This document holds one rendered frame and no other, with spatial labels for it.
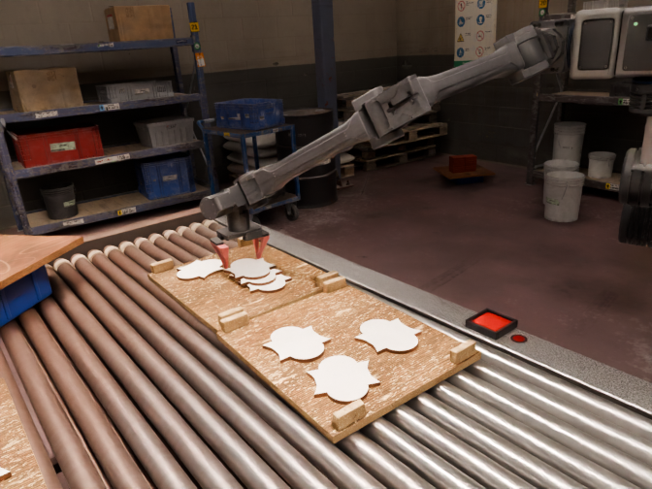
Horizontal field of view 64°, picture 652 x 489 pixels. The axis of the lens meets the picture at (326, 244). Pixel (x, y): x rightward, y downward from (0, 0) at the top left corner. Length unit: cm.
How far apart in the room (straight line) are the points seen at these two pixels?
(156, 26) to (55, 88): 104
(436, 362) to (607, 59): 82
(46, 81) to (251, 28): 241
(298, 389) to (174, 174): 466
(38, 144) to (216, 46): 225
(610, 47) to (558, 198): 330
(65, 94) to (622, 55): 454
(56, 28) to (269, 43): 225
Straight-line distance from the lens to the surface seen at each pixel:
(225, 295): 130
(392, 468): 82
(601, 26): 144
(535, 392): 99
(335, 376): 95
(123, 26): 529
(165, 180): 548
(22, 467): 95
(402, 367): 99
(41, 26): 580
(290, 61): 674
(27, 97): 515
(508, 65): 124
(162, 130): 539
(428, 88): 107
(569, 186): 464
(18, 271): 141
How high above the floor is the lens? 149
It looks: 21 degrees down
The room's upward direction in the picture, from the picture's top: 4 degrees counter-clockwise
